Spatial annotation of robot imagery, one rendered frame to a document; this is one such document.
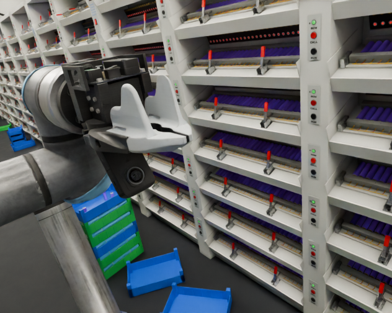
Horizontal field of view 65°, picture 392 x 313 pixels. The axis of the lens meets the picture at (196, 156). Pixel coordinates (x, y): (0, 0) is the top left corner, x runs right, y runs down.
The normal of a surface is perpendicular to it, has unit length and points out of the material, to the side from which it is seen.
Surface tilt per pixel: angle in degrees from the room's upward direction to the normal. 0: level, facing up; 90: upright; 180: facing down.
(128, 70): 90
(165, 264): 0
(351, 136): 20
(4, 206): 96
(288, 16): 110
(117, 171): 62
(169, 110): 86
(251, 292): 0
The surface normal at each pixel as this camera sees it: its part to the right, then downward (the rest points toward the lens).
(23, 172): 0.39, -0.43
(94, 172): 0.69, 0.19
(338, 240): -0.40, -0.73
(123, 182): 0.47, -0.23
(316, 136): -0.76, 0.35
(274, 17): -0.66, 0.65
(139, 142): -0.45, 0.41
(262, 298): -0.15, -0.91
